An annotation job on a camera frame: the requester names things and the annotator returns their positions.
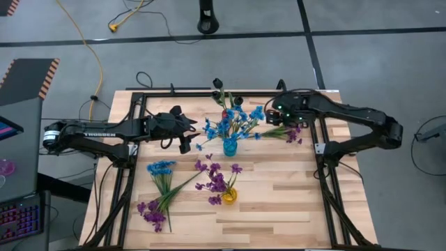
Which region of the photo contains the blue glass vase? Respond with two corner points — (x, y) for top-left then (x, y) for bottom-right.
(222, 139), (238, 158)

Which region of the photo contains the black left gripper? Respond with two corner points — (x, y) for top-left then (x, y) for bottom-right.
(150, 105), (201, 155)

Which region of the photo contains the long yellow extension cable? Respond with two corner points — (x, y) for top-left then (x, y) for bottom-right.
(55, 0), (105, 139)

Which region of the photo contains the small black orange-striped mat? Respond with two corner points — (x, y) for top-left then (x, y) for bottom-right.
(0, 0), (21, 17)

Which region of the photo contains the thin black floor cable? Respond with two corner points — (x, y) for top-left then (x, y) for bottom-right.
(107, 0), (203, 45)

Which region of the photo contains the purple artificial flower bunch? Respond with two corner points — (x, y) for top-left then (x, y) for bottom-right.
(137, 172), (204, 234)
(259, 124), (303, 144)
(194, 153), (244, 206)

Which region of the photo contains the black flat strip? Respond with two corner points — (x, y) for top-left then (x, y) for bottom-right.
(125, 86), (212, 91)

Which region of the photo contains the black artificial rose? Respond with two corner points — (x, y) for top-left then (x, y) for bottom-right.
(210, 90), (227, 112)
(212, 77), (229, 112)
(228, 91), (245, 112)

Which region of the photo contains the black cable loop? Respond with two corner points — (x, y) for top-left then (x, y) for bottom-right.
(135, 71), (154, 90)

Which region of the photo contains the black wire ring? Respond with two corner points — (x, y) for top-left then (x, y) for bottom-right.
(411, 114), (446, 176)

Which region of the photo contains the black floor beam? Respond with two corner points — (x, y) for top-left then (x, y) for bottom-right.
(36, 172), (92, 204)

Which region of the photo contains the black aluminium table frame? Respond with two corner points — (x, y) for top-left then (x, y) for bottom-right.
(83, 89), (376, 251)

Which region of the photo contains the black stand base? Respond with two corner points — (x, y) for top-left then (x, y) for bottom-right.
(197, 0), (220, 35)

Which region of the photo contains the grey laptop backlit keyboard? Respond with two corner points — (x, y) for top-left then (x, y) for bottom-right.
(0, 97), (52, 247)

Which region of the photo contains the yellow glass vase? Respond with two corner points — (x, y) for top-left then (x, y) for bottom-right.
(222, 188), (238, 206)

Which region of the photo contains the blue artificial flower bunch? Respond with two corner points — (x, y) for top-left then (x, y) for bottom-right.
(219, 104), (266, 147)
(194, 117), (238, 151)
(146, 160), (177, 233)

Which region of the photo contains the large black orange-striped mat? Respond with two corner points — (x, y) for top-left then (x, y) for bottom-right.
(0, 58), (61, 107)

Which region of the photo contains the yellow cable with plug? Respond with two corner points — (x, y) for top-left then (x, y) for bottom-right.
(108, 0), (146, 33)

